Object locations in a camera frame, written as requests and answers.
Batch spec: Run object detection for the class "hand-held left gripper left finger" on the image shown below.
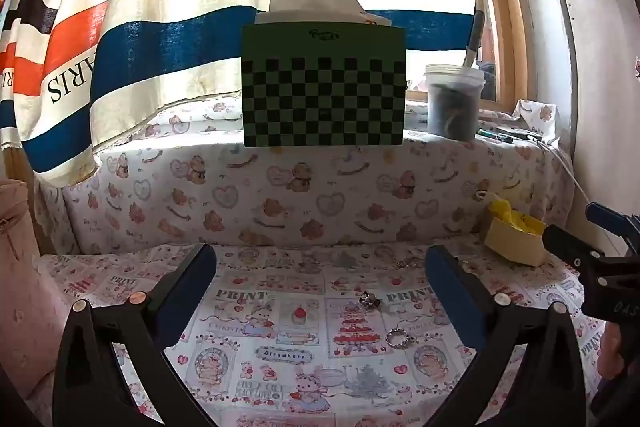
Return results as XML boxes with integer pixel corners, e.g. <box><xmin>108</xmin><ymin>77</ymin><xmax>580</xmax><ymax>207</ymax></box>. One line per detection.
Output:
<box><xmin>52</xmin><ymin>243</ymin><xmax>218</xmax><ymax>427</ymax></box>

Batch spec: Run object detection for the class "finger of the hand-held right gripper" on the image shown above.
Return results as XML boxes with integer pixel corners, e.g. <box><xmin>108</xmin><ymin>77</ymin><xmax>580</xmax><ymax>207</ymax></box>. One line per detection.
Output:
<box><xmin>586</xmin><ymin>202</ymin><xmax>640</xmax><ymax>253</ymax></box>
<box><xmin>542</xmin><ymin>224</ymin><xmax>608</xmax><ymax>270</ymax></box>

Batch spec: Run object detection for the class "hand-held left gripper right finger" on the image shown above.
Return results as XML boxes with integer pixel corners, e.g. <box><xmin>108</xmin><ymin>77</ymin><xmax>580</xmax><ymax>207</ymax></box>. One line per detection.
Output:
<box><xmin>424</xmin><ymin>244</ymin><xmax>587</xmax><ymax>427</ymax></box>

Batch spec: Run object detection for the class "yellow paper box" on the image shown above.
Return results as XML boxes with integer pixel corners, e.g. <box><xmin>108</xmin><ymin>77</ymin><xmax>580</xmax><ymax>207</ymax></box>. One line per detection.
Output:
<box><xmin>481</xmin><ymin>213</ymin><xmax>549</xmax><ymax>268</ymax></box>

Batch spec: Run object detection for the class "person's right hand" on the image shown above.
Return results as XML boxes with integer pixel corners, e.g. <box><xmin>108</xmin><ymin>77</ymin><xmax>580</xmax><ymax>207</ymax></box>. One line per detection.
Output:
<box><xmin>599</xmin><ymin>321</ymin><xmax>640</xmax><ymax>383</ymax></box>

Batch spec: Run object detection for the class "yellow cloth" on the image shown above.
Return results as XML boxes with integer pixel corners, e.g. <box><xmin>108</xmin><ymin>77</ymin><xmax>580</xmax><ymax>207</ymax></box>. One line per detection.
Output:
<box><xmin>487</xmin><ymin>199</ymin><xmax>546</xmax><ymax>237</ymax></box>

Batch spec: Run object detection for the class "white wooden cabinet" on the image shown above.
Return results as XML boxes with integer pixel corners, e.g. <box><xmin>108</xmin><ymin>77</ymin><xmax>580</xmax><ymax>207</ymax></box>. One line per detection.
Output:
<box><xmin>549</xmin><ymin>0</ymin><xmax>640</xmax><ymax>258</ymax></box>

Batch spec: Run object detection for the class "bear print cloth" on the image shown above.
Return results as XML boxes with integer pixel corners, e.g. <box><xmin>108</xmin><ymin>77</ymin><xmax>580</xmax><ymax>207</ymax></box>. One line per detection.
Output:
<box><xmin>35</xmin><ymin>99</ymin><xmax>577</xmax><ymax>260</ymax></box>

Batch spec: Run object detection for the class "pink print tablecloth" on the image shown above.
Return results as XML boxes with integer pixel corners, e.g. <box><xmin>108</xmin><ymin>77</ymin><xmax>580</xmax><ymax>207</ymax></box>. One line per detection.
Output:
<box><xmin>37</xmin><ymin>241</ymin><xmax>610</xmax><ymax>427</ymax></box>

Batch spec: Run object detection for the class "pink storage box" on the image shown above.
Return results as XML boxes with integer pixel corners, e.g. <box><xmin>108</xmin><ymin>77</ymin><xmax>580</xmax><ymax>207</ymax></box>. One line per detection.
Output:
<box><xmin>0</xmin><ymin>179</ymin><xmax>66</xmax><ymax>408</ymax></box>

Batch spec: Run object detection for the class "white plastic jar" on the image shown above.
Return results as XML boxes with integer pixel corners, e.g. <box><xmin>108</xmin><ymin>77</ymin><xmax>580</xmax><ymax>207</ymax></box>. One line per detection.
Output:
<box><xmin>424</xmin><ymin>64</ymin><xmax>486</xmax><ymax>142</ymax></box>

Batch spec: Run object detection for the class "green checkered tissue box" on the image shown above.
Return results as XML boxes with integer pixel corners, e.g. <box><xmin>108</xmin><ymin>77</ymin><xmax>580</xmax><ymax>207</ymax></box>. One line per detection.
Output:
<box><xmin>240</xmin><ymin>23</ymin><xmax>407</xmax><ymax>148</ymax></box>

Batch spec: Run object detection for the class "striped curtain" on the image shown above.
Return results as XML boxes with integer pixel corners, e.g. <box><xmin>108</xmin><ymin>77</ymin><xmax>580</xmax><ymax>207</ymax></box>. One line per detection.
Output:
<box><xmin>0</xmin><ymin>0</ymin><xmax>482</xmax><ymax>188</ymax></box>

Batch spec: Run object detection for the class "white cable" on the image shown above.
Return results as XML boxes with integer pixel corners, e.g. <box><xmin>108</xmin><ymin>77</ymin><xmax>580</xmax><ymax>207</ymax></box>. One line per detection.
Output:
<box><xmin>536</xmin><ymin>141</ymin><xmax>593</xmax><ymax>205</ymax></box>

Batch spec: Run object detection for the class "silver beaded ring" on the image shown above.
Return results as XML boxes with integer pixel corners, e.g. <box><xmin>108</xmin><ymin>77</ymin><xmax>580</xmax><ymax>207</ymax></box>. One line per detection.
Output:
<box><xmin>384</xmin><ymin>328</ymin><xmax>416</xmax><ymax>350</ymax></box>

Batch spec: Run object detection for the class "black handled brush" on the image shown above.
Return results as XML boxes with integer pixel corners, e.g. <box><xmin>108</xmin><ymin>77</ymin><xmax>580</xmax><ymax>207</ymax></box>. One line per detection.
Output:
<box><xmin>462</xmin><ymin>9</ymin><xmax>487</xmax><ymax>68</ymax></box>

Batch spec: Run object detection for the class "wooden window frame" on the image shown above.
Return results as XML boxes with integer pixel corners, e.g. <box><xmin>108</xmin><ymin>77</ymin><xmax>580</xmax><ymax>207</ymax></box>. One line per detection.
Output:
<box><xmin>462</xmin><ymin>0</ymin><xmax>538</xmax><ymax>114</ymax></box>

